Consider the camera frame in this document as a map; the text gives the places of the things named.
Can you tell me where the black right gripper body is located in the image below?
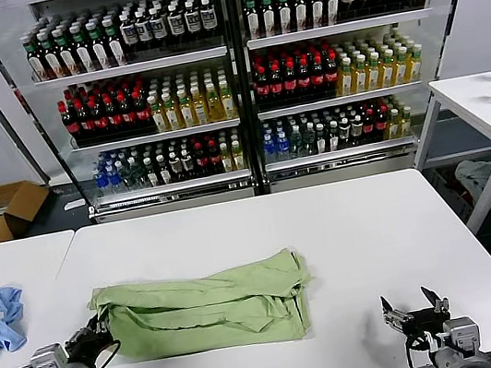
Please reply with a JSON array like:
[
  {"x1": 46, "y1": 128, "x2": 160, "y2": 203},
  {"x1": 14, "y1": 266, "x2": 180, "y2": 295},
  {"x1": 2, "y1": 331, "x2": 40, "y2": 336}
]
[{"x1": 397, "y1": 303, "x2": 455, "y2": 342}]

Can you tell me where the white metal shelf board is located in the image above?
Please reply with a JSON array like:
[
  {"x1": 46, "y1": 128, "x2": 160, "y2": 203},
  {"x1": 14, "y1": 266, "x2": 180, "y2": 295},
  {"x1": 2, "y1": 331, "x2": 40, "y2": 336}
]
[
  {"x1": 244, "y1": 6, "x2": 436, "y2": 52},
  {"x1": 30, "y1": 45, "x2": 231, "y2": 92},
  {"x1": 262, "y1": 134, "x2": 420, "y2": 178},
  {"x1": 255, "y1": 79, "x2": 426, "y2": 123},
  {"x1": 90, "y1": 167, "x2": 255, "y2": 215},
  {"x1": 68, "y1": 117, "x2": 243, "y2": 157}
]

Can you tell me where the yellow juice bottle green label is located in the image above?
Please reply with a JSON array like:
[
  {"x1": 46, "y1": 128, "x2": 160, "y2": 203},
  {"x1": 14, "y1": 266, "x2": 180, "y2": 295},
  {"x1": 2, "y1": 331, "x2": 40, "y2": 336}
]
[
  {"x1": 376, "y1": 49, "x2": 397, "y2": 89},
  {"x1": 189, "y1": 84, "x2": 210, "y2": 126},
  {"x1": 348, "y1": 54, "x2": 370, "y2": 94},
  {"x1": 216, "y1": 78, "x2": 238, "y2": 120},
  {"x1": 363, "y1": 52, "x2": 384, "y2": 91},
  {"x1": 147, "y1": 92, "x2": 170, "y2": 135},
  {"x1": 162, "y1": 90, "x2": 184, "y2": 132},
  {"x1": 334, "y1": 56, "x2": 356, "y2": 97},
  {"x1": 203, "y1": 81, "x2": 224, "y2": 124},
  {"x1": 403, "y1": 42, "x2": 426, "y2": 83},
  {"x1": 175, "y1": 88, "x2": 198, "y2": 130},
  {"x1": 389, "y1": 46, "x2": 412, "y2": 87}
]

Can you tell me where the open cardboard box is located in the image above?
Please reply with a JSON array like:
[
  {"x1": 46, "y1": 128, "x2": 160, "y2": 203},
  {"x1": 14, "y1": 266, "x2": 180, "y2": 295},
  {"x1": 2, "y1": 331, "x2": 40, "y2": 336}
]
[{"x1": 0, "y1": 177, "x2": 57, "y2": 244}]

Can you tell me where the small yellow juice bottle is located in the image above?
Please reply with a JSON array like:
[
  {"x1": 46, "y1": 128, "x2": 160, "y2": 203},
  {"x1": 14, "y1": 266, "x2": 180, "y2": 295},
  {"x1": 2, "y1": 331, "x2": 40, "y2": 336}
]
[
  {"x1": 396, "y1": 106, "x2": 415, "y2": 137},
  {"x1": 229, "y1": 139, "x2": 246, "y2": 171},
  {"x1": 385, "y1": 109, "x2": 402, "y2": 140},
  {"x1": 218, "y1": 142, "x2": 235, "y2": 173}
]

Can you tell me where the white cloth pile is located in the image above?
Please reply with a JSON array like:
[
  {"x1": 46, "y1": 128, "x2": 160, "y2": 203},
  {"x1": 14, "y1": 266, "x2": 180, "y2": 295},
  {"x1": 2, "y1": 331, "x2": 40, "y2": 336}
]
[{"x1": 451, "y1": 157, "x2": 491, "y2": 207}]

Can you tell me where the dark tea bottle green cap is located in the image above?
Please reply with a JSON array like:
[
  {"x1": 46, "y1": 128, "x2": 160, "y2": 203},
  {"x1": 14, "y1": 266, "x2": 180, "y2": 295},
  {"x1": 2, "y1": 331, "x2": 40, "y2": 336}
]
[
  {"x1": 307, "y1": 0, "x2": 329, "y2": 30},
  {"x1": 273, "y1": 0, "x2": 297, "y2": 36},
  {"x1": 323, "y1": 0, "x2": 343, "y2": 26},
  {"x1": 241, "y1": 0, "x2": 265, "y2": 41},
  {"x1": 52, "y1": 27, "x2": 79, "y2": 77},
  {"x1": 101, "y1": 17, "x2": 126, "y2": 68},
  {"x1": 85, "y1": 20, "x2": 111, "y2": 72},
  {"x1": 21, "y1": 33, "x2": 49, "y2": 84},
  {"x1": 290, "y1": 0, "x2": 313, "y2": 32},
  {"x1": 38, "y1": 30, "x2": 65, "y2": 81},
  {"x1": 257, "y1": 0, "x2": 281, "y2": 38},
  {"x1": 68, "y1": 23, "x2": 96, "y2": 76}
]

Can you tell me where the green tinted water bottle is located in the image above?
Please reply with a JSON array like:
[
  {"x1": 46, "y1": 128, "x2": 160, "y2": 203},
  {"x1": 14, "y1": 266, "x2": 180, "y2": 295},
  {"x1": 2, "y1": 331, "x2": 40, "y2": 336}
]
[
  {"x1": 127, "y1": 156, "x2": 147, "y2": 190},
  {"x1": 117, "y1": 159, "x2": 136, "y2": 191},
  {"x1": 300, "y1": 123, "x2": 318, "y2": 157},
  {"x1": 287, "y1": 125, "x2": 305, "y2": 159}
]

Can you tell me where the dark bottle navy label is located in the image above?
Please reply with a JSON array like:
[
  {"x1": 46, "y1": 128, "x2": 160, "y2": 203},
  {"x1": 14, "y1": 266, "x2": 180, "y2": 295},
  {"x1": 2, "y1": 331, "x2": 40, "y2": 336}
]
[
  {"x1": 197, "y1": 0, "x2": 221, "y2": 41},
  {"x1": 131, "y1": 7, "x2": 155, "y2": 55},
  {"x1": 180, "y1": 0, "x2": 205, "y2": 43},
  {"x1": 163, "y1": 0, "x2": 188, "y2": 47},
  {"x1": 115, "y1": 10, "x2": 141, "y2": 58},
  {"x1": 147, "y1": 4, "x2": 171, "y2": 51}
]

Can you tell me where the dark mesh storage crate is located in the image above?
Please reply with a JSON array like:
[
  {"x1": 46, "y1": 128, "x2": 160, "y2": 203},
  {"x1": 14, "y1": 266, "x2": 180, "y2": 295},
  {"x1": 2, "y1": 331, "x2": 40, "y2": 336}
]
[{"x1": 425, "y1": 162, "x2": 478, "y2": 230}]

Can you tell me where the blue water bottle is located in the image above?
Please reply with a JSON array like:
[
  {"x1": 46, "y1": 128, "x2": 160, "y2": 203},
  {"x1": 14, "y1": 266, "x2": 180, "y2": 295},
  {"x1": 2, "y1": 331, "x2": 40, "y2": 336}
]
[
  {"x1": 104, "y1": 163, "x2": 124, "y2": 194},
  {"x1": 273, "y1": 129, "x2": 293, "y2": 162},
  {"x1": 261, "y1": 131, "x2": 279, "y2": 164},
  {"x1": 91, "y1": 166, "x2": 111, "y2": 196}
]

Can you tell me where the light green t-shirt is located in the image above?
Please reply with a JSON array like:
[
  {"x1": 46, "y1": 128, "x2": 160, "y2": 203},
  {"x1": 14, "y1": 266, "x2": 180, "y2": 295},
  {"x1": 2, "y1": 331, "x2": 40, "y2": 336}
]
[{"x1": 83, "y1": 243, "x2": 321, "y2": 368}]

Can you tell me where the small cola bottle red cap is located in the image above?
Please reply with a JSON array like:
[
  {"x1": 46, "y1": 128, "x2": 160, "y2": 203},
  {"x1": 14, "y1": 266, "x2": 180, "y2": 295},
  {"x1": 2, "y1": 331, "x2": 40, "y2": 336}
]
[
  {"x1": 373, "y1": 105, "x2": 391, "y2": 142},
  {"x1": 204, "y1": 139, "x2": 224, "y2": 175},
  {"x1": 360, "y1": 108, "x2": 380, "y2": 144},
  {"x1": 192, "y1": 142, "x2": 211, "y2": 177}
]

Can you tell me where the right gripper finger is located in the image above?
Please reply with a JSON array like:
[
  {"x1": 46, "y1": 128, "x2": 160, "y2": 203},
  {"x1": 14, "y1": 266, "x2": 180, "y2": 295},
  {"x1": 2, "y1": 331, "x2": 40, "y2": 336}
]
[
  {"x1": 420, "y1": 281, "x2": 451, "y2": 316},
  {"x1": 379, "y1": 291, "x2": 412, "y2": 327}
]

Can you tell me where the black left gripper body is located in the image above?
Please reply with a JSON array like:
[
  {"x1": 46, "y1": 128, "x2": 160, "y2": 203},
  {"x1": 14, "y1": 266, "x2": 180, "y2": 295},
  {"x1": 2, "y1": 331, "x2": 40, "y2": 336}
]
[{"x1": 62, "y1": 319, "x2": 123, "y2": 368}]

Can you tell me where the glass cabinet door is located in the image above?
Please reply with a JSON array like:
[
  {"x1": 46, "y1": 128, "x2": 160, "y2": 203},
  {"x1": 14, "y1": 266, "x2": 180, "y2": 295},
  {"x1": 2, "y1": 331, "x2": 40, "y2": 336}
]
[
  {"x1": 0, "y1": 0, "x2": 91, "y2": 224},
  {"x1": 389, "y1": 0, "x2": 491, "y2": 170}
]

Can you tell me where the small dark tea bottle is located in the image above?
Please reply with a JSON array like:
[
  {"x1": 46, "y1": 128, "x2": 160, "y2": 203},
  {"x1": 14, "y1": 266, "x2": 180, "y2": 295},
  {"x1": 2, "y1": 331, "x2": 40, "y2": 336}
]
[
  {"x1": 325, "y1": 120, "x2": 341, "y2": 152},
  {"x1": 166, "y1": 150, "x2": 185, "y2": 183},
  {"x1": 177, "y1": 148, "x2": 197, "y2": 181},
  {"x1": 336, "y1": 117, "x2": 353, "y2": 149},
  {"x1": 154, "y1": 153, "x2": 174, "y2": 185},
  {"x1": 142, "y1": 156, "x2": 161, "y2": 187},
  {"x1": 348, "y1": 114, "x2": 366, "y2": 148},
  {"x1": 312, "y1": 123, "x2": 330, "y2": 155}
]

